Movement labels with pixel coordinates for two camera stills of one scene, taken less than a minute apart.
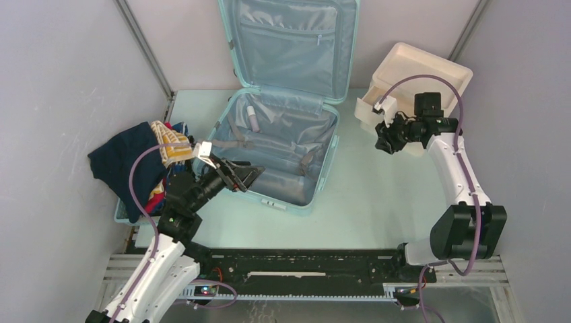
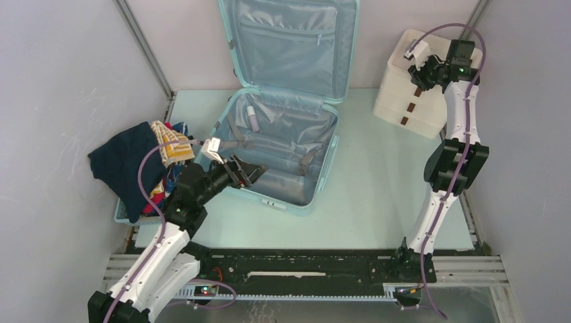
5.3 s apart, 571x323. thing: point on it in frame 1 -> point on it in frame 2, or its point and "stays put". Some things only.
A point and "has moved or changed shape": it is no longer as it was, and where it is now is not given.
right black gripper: (384, 140) -> (416, 75)
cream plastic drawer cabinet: (400, 61) has moved or changed shape
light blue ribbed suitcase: (295, 61) stays put
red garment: (154, 201) stays put
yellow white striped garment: (172, 155) stays put
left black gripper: (240, 177) stays put
